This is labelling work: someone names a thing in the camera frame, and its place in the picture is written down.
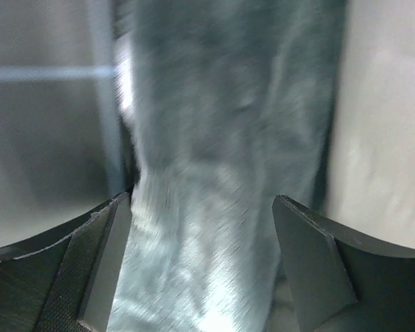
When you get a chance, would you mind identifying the zebra and grey pillowcase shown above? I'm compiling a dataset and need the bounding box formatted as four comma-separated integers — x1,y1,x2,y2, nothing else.
108,1,346,331

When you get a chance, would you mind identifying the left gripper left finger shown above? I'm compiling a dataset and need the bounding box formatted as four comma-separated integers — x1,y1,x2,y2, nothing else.
0,192,131,331

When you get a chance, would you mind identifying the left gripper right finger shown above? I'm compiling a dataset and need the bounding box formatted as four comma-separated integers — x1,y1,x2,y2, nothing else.
273,196,415,332

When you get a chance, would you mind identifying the black grid mat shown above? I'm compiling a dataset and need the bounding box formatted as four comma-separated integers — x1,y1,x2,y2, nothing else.
0,1,129,248

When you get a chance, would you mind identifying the cream bear print pillow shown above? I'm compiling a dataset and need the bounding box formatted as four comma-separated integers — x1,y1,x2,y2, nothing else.
326,0,415,249

